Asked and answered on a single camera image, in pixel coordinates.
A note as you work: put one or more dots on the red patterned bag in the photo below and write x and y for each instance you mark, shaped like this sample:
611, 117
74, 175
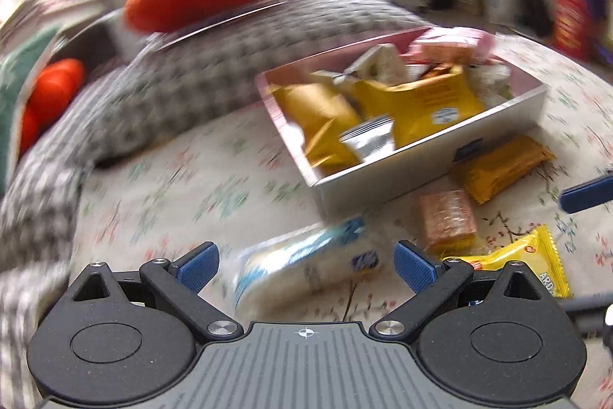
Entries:
572, 23

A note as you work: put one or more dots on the floral bedsheet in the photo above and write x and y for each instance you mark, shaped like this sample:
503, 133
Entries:
167, 198

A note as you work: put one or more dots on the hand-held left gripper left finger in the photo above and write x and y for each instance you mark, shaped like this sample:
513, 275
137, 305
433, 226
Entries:
198, 267

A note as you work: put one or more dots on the pink box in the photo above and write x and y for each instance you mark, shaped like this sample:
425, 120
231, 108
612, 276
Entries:
407, 169

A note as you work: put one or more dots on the yellow packet with blue label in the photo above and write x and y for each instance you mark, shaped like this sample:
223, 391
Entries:
421, 102

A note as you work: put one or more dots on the pink biscuit packet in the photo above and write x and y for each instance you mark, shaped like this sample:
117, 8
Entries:
448, 219

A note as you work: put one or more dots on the black bag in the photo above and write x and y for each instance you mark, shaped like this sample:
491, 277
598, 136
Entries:
534, 6

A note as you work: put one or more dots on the mustard snack packet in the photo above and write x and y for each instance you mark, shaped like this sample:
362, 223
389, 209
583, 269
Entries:
311, 104

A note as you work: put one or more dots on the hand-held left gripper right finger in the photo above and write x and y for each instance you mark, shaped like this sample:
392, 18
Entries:
414, 267

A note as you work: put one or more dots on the white and blue packet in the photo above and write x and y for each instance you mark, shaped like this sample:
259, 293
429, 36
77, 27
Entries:
297, 265

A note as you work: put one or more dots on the grey checked blanket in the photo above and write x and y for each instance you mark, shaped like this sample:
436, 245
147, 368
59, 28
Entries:
191, 69

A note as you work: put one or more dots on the orange snack packet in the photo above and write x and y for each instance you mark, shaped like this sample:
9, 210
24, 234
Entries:
503, 169

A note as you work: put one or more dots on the small orange pumpkin cushion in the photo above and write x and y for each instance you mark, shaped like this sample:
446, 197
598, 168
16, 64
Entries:
52, 92

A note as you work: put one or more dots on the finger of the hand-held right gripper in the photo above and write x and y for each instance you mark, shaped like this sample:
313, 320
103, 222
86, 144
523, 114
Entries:
586, 196

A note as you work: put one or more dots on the silver white snack packet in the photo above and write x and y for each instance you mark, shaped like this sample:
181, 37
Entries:
378, 61

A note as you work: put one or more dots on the green cushion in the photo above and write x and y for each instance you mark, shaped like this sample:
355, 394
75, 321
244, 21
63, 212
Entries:
14, 102

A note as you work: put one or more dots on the pink snack packet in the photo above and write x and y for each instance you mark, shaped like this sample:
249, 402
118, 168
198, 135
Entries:
445, 49

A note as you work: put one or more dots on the yellow candy packet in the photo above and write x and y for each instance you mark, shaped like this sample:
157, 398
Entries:
531, 258

